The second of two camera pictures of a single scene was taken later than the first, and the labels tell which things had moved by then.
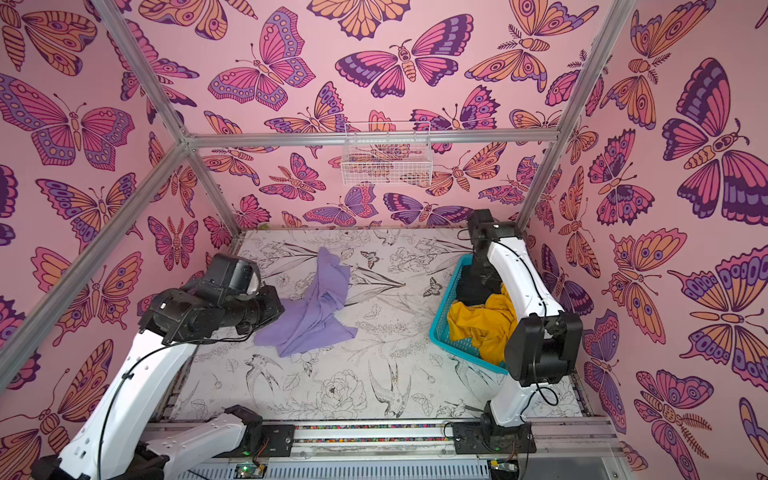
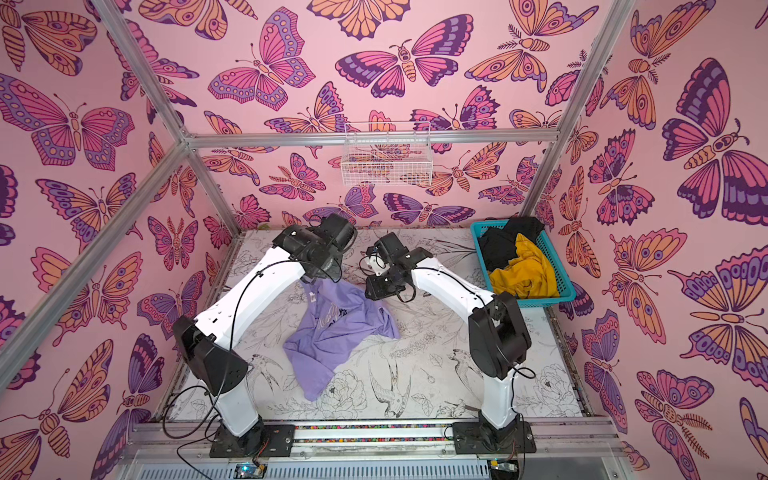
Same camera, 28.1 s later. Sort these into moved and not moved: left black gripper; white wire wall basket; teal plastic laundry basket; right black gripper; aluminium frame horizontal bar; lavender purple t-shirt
Moved: right black gripper; left black gripper; teal plastic laundry basket; lavender purple t-shirt
Not moved: aluminium frame horizontal bar; white wire wall basket
